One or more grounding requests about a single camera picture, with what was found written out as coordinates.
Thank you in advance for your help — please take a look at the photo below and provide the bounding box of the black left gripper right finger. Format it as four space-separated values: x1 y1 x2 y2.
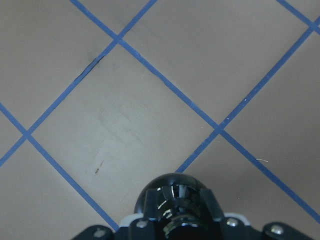
210 213 312 240

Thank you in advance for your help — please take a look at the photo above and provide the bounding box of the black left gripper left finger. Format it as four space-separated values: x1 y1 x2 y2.
72 214 155 240

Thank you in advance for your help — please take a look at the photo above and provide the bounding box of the dark glass wine bottle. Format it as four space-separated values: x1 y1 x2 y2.
134 173 224 240

